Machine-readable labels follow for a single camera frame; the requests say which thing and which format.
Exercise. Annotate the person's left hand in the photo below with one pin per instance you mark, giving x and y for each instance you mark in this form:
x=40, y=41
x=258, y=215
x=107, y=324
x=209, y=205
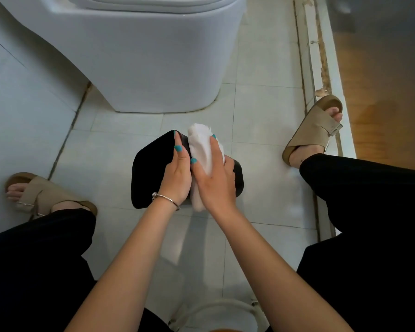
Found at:
x=176, y=179

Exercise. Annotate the person's left forearm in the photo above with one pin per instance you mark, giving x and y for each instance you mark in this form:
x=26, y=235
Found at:
x=124, y=273

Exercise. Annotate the black plastic waste bin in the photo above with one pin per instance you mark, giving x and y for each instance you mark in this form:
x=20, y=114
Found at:
x=152, y=169

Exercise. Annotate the person's right hand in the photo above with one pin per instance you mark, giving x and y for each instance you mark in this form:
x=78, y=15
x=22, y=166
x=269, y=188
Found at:
x=216, y=190

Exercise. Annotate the person's right forearm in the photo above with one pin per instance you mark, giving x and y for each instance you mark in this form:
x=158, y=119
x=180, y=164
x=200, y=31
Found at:
x=280, y=273

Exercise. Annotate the white cleaning cloth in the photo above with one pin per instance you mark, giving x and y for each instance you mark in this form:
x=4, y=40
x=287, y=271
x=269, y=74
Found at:
x=200, y=145

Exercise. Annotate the person's right beige sandal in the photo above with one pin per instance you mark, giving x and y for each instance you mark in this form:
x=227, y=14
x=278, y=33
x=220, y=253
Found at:
x=314, y=131

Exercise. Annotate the person's black trousers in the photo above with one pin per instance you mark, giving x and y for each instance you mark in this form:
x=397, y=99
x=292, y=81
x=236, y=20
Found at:
x=366, y=210

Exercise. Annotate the person's beige sandal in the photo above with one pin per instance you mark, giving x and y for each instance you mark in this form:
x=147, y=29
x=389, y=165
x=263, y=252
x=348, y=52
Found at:
x=314, y=131
x=41, y=197

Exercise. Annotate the white toilet seat lid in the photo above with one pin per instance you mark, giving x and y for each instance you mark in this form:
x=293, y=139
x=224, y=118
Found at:
x=152, y=3

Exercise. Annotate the person's left beige sandal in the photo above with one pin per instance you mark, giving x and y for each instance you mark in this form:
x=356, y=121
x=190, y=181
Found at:
x=41, y=197

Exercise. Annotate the white toilet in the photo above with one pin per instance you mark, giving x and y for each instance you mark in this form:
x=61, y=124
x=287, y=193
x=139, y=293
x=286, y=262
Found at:
x=141, y=55

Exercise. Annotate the white door threshold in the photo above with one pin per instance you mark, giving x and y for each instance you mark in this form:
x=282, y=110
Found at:
x=316, y=48

